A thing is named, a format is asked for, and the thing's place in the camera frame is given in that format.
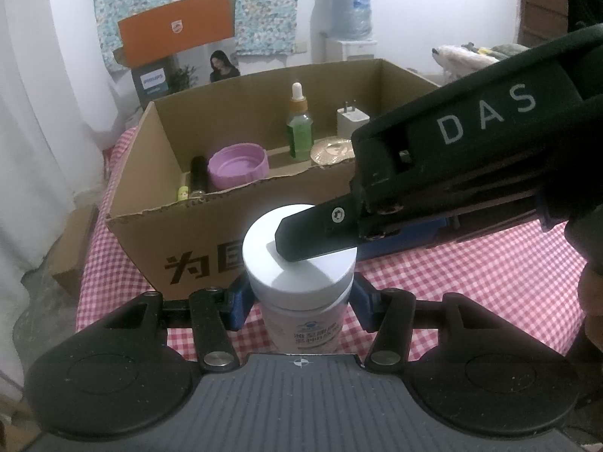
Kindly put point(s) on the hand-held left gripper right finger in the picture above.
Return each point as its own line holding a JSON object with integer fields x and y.
{"x": 362, "y": 303}

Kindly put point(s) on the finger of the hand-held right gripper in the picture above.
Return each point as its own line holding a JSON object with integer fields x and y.
{"x": 311, "y": 233}
{"x": 400, "y": 242}

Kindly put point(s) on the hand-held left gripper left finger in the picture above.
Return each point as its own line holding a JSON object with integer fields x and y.
{"x": 238, "y": 303}

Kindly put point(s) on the white supplement bottle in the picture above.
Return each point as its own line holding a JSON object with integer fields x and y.
{"x": 301, "y": 301}

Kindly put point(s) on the dark jar with gold lid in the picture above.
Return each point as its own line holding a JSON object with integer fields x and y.
{"x": 329, "y": 150}

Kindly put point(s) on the green dropper bottle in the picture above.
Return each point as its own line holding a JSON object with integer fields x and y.
{"x": 300, "y": 136}

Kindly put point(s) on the purple plastic lid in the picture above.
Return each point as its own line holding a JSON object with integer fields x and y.
{"x": 235, "y": 169}

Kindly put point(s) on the white charger plug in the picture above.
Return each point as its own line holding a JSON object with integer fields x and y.
{"x": 351, "y": 125}

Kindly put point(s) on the brown cardboard box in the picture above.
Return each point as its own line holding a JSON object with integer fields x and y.
{"x": 141, "y": 240}

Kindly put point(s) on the small green tube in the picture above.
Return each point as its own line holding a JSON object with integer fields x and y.
{"x": 183, "y": 194}

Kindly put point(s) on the black cylindrical tube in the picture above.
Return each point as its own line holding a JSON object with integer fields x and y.
{"x": 199, "y": 174}

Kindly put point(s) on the person's right hand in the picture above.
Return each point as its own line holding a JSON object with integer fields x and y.
{"x": 593, "y": 292}

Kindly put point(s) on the red checkered tablecloth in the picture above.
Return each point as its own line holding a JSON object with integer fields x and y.
{"x": 471, "y": 273}

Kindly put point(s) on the white fuzzy blanket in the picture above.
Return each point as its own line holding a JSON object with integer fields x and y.
{"x": 461, "y": 59}

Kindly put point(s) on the grey green blanket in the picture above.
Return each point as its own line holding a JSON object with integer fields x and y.
{"x": 511, "y": 51}

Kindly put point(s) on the white water dispenser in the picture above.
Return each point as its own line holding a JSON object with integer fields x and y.
{"x": 348, "y": 49}

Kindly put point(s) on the brown wooden cabinet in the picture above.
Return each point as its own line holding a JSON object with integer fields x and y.
{"x": 541, "y": 4}

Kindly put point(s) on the small cardboard box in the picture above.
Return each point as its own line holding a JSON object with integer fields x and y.
{"x": 73, "y": 249}

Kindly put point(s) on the blue water jug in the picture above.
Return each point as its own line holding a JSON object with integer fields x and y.
{"x": 351, "y": 14}

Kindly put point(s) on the floral cloth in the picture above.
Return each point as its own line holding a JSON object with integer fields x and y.
{"x": 264, "y": 9}

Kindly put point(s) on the orange box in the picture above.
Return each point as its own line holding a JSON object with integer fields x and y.
{"x": 188, "y": 33}

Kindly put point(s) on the white curtain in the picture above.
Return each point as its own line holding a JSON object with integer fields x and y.
{"x": 47, "y": 103}

